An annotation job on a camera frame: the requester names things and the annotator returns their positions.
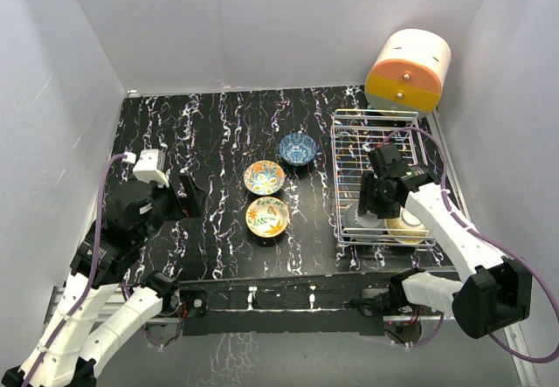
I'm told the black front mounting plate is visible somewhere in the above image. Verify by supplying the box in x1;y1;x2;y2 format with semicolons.
179;272;415;336

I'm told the white wire dish rack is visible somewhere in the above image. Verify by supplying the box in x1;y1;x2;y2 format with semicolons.
330;108;435;249

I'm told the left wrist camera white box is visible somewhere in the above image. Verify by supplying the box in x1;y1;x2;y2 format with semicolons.
133;149;169;188

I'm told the blue patterned bowl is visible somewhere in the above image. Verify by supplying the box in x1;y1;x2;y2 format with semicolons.
279;133;318;166

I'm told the orange blue floral bowl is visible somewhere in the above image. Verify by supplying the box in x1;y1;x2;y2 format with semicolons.
244;160;286;196

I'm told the red rimmed grey bowl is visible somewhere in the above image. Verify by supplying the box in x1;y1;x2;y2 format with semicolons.
342;209;385;243

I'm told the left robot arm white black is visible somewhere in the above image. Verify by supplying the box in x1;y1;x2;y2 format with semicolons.
1;174;207;386

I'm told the aluminium frame rail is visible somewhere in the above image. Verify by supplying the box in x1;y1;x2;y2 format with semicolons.
86;111;541;387

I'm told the pink yellow drawer cabinet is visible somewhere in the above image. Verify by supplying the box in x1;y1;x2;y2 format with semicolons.
364;29;452;117

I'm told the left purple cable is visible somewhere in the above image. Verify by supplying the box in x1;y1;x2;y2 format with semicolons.
19;153;136;387

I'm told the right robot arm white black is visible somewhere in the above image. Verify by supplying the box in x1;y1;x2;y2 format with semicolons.
358;143;533;339

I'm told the orange green leaf bowl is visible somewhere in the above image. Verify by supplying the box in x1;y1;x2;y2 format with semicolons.
245;197;290;238

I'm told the yellow dotted bowl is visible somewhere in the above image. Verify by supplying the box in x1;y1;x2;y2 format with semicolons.
384;208;429;245

